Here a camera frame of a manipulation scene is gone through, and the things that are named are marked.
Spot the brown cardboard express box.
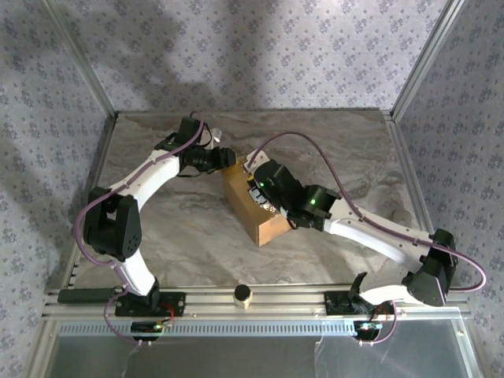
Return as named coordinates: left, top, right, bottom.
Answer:
left=222, top=155, right=301, bottom=248

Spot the marble patterned table cover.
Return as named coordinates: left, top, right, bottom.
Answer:
left=74, top=109, right=438, bottom=291

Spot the black knob on cream base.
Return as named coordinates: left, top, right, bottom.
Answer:
left=233, top=283, right=253, bottom=310

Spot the small black controller board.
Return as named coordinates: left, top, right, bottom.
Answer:
left=131, top=321, right=175, bottom=342
left=352, top=320, right=385, bottom=340

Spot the black bar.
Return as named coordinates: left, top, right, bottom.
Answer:
left=57, top=288, right=119, bottom=305

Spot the grey metal panel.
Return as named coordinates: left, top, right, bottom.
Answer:
left=50, top=334, right=473, bottom=378

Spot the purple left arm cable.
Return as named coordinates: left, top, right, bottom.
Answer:
left=73, top=111, right=205, bottom=269

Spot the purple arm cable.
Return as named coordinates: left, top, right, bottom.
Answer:
left=73, top=111, right=205, bottom=269
left=247, top=132, right=487, bottom=292

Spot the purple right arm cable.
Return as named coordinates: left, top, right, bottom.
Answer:
left=247, top=132, right=487, bottom=292

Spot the aluminium frame side rail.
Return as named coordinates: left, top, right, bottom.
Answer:
left=58, top=113, right=120, bottom=292
left=381, top=111, right=473, bottom=316

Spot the aluminium frame cross rail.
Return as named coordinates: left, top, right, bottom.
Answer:
left=42, top=286, right=472, bottom=321

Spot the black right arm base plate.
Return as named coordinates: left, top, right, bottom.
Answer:
left=324, top=290, right=397, bottom=317

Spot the grey slotted cable duct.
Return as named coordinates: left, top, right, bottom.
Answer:
left=58, top=319, right=358, bottom=336

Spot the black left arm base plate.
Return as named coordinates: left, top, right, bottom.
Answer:
left=113, top=293, right=187, bottom=318

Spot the aluminium frame post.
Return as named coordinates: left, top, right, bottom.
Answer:
left=388, top=0, right=469, bottom=120
left=42, top=0, right=120, bottom=120

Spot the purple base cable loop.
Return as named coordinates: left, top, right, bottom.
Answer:
left=103, top=289, right=158, bottom=347
left=356, top=298, right=399, bottom=347

